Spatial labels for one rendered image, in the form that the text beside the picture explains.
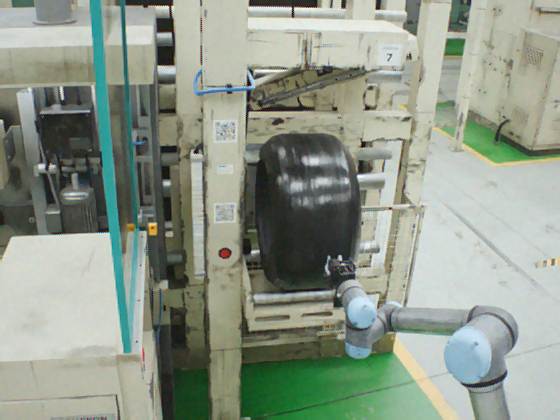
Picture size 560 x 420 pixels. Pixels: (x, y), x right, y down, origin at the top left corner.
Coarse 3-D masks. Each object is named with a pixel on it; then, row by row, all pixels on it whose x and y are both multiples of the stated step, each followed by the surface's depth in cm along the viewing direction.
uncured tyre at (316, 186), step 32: (288, 160) 188; (320, 160) 189; (352, 160) 195; (256, 192) 226; (288, 192) 183; (320, 192) 184; (352, 192) 186; (256, 224) 227; (288, 224) 183; (320, 224) 184; (352, 224) 186; (288, 256) 186; (320, 256) 187; (352, 256) 191; (288, 288) 201
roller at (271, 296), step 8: (320, 288) 211; (328, 288) 211; (256, 296) 206; (264, 296) 206; (272, 296) 207; (280, 296) 207; (288, 296) 208; (296, 296) 208; (304, 296) 209; (312, 296) 209; (320, 296) 210; (328, 296) 210; (256, 304) 207
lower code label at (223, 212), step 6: (216, 204) 194; (222, 204) 194; (228, 204) 195; (234, 204) 195; (216, 210) 195; (222, 210) 195; (228, 210) 196; (234, 210) 196; (216, 216) 196; (222, 216) 196; (228, 216) 197; (234, 216) 197; (216, 222) 197
